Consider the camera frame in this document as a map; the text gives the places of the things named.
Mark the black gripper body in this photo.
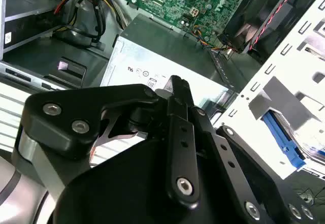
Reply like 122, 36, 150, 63
52, 136, 246, 224

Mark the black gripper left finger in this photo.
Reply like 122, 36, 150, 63
14, 75, 202, 209

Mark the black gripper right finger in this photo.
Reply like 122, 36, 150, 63
181, 78, 318, 224

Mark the hard disk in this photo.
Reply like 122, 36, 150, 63
263, 111, 325, 172

